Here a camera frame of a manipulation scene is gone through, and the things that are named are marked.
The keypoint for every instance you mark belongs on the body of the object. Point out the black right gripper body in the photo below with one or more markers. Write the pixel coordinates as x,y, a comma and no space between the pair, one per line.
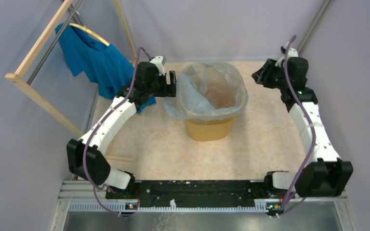
275,78

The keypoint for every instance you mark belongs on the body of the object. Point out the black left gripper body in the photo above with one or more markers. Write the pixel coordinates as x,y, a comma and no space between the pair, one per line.
161,89

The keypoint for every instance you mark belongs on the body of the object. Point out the light blue trash bag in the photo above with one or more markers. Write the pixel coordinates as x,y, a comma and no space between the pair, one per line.
208,91

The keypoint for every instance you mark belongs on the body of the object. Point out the yellow mesh trash bin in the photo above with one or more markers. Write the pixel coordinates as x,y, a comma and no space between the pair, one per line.
211,130

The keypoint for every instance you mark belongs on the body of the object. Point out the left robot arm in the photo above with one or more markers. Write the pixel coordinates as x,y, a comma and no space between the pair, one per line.
86,155

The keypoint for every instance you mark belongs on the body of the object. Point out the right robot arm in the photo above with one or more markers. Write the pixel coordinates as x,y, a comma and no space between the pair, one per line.
323,173

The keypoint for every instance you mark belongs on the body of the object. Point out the blue t-shirt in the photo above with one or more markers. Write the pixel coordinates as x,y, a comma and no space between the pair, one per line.
103,64

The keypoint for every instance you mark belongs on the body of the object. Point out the wooden clothes hanger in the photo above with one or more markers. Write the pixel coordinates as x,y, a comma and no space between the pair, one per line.
90,32

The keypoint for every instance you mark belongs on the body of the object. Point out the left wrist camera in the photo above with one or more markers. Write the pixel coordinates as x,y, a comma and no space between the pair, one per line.
159,62

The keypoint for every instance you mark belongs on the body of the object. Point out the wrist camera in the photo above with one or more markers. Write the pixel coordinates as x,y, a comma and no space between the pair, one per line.
159,62
292,52

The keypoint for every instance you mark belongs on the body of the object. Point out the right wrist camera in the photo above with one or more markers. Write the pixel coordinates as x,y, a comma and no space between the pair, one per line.
292,52

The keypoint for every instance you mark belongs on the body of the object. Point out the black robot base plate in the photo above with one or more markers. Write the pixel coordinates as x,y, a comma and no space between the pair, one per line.
198,193

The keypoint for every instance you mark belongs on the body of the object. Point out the aluminium frame rail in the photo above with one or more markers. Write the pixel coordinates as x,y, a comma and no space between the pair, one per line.
82,197

